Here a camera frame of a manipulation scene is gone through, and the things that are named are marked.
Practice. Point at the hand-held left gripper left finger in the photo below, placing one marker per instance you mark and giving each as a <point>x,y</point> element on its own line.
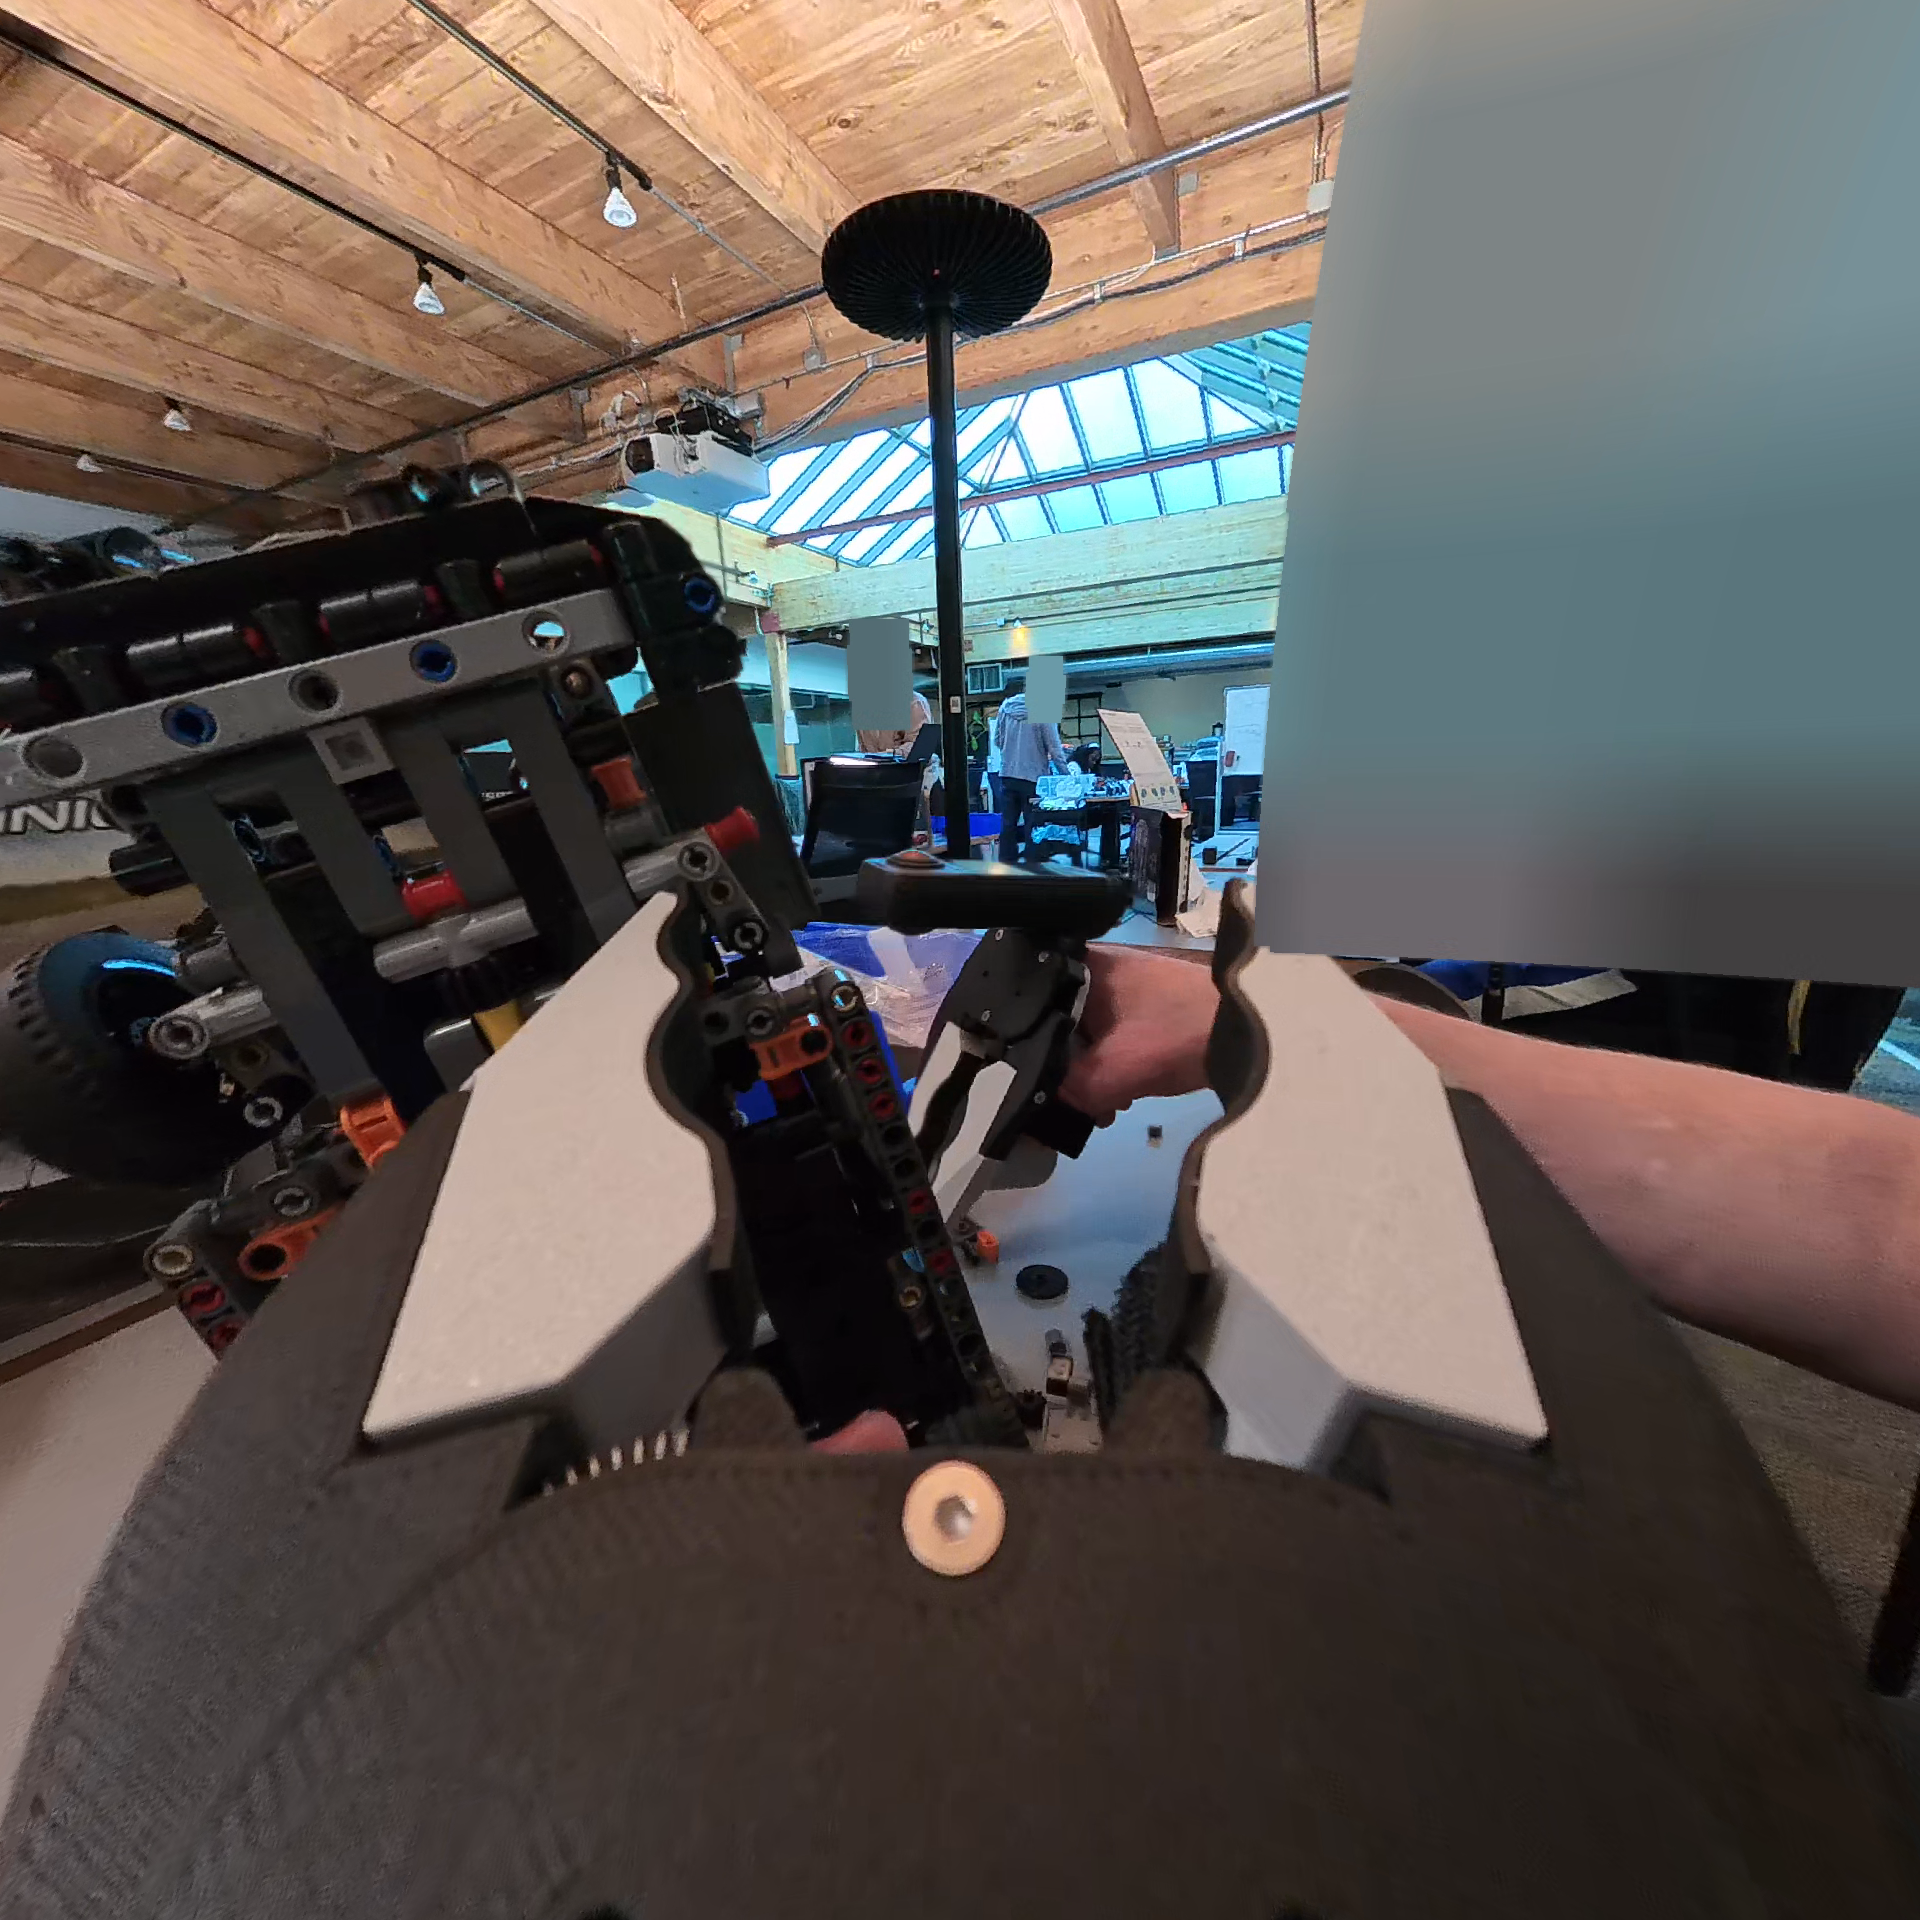
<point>571,1202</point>

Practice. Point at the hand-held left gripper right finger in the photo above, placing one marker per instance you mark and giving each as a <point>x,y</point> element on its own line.
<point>1379,1202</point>

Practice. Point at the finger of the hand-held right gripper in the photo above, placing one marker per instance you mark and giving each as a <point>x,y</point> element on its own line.
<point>1052,1124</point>
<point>940,1117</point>

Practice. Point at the lego car chassis model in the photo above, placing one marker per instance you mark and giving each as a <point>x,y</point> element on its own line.
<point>251,705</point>

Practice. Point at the person's right forearm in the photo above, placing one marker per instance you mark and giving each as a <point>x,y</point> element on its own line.
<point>1724,1187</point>

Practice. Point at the black lego disc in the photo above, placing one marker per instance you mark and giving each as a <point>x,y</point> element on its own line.
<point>1044,1281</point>

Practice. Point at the person's right hand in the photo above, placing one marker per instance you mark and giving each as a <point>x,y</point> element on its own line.
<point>1139,1018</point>

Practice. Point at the clear plastic bag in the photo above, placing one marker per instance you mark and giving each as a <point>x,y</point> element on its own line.
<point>915,988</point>

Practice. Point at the black office chair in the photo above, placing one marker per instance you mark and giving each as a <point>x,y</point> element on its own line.
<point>866,818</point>

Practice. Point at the blue plastic bin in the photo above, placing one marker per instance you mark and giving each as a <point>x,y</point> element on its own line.
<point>824,939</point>

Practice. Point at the white ceiling projector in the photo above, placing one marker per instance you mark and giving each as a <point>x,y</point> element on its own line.
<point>691,459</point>

